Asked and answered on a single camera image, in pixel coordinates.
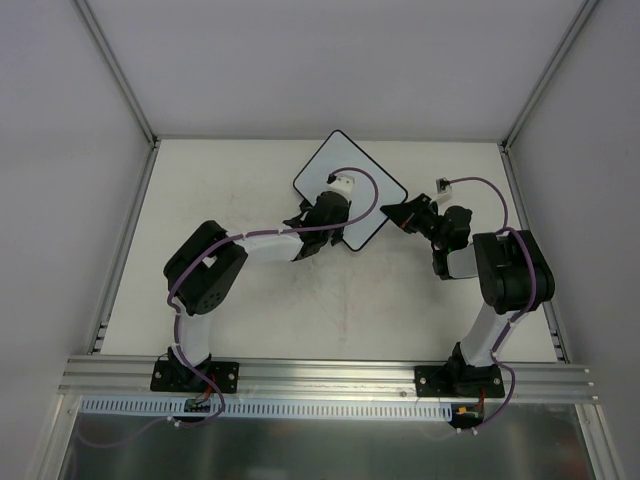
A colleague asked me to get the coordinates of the aluminium frame post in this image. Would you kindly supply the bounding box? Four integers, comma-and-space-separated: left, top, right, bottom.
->
501, 0, 601, 152
71, 0, 157, 146

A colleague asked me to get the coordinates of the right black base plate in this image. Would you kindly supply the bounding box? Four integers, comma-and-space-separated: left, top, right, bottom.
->
414, 365, 505, 399

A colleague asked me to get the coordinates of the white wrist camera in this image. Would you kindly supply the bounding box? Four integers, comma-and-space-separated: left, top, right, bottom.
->
327, 173, 355, 198
434, 177, 453, 204

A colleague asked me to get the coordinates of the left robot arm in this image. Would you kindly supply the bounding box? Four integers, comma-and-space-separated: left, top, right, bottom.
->
150, 191, 350, 396

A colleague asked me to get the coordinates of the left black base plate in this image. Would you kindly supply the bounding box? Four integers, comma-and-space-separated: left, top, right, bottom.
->
150, 357, 240, 394

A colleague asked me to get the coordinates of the left aluminium frame post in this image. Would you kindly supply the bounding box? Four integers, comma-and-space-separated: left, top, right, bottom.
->
71, 0, 157, 146

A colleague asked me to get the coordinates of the aluminium front rail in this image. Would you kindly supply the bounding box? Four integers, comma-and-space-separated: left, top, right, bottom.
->
57, 355, 601, 404

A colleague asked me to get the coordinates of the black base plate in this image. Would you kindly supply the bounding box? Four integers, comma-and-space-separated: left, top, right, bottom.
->
150, 357, 240, 394
414, 365, 505, 399

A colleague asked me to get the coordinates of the small black-framed whiteboard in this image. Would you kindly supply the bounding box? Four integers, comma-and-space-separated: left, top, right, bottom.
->
293, 130, 408, 252

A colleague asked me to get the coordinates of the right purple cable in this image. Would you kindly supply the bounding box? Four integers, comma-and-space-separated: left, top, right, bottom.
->
448, 175, 546, 435

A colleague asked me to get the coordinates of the white slotted cable duct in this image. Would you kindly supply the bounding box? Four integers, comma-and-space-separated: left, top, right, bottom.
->
79, 395, 453, 422

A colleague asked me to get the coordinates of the purple cable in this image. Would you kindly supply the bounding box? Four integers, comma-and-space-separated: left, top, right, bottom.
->
77, 167, 379, 446
448, 175, 546, 435

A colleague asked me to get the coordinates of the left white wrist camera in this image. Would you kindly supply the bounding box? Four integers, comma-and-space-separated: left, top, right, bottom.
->
327, 173, 355, 198

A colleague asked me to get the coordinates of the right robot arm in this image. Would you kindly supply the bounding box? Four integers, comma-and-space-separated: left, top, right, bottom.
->
381, 194, 555, 398

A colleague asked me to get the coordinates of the right aluminium frame post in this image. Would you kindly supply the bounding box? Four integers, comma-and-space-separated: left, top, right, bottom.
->
501, 0, 601, 152

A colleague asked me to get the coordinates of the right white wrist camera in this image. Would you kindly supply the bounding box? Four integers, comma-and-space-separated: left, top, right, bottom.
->
434, 177, 453, 204

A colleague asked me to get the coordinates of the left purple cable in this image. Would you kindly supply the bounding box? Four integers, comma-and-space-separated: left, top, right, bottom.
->
77, 167, 379, 446

